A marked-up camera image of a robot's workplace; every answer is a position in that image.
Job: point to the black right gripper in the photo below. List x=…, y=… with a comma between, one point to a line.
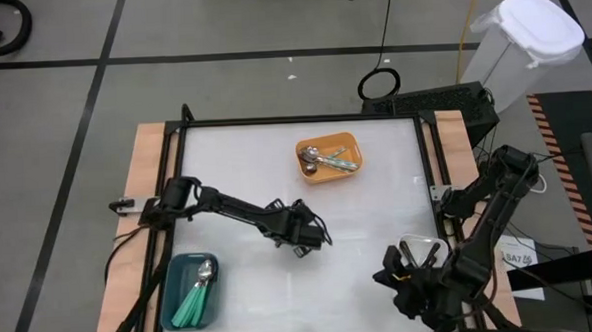
x=416, y=291

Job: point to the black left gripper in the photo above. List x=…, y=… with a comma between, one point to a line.
x=299, y=228

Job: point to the glossy black spoon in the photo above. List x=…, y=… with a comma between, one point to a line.
x=432, y=255
x=407, y=253

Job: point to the white plastic bin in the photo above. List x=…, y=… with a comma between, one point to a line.
x=419, y=243

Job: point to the orange plastic bin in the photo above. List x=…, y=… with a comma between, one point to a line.
x=327, y=140

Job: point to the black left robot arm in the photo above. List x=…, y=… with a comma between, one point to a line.
x=228, y=209

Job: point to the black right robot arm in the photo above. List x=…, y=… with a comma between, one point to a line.
x=492, y=192

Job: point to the yellow tape tag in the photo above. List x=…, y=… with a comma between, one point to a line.
x=403, y=277

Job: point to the white paper label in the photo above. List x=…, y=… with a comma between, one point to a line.
x=517, y=254

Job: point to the teal plastic bin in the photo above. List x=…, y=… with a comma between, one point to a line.
x=178, y=276

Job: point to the black metal beam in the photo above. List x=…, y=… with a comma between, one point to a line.
x=556, y=275

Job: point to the black hazard striped mat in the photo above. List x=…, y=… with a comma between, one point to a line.
x=569, y=119

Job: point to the white lidded trash can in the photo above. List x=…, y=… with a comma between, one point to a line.
x=535, y=30

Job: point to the silver metal bracket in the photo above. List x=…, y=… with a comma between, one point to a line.
x=127, y=206
x=437, y=192

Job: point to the black table frame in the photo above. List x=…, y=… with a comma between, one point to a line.
x=299, y=120

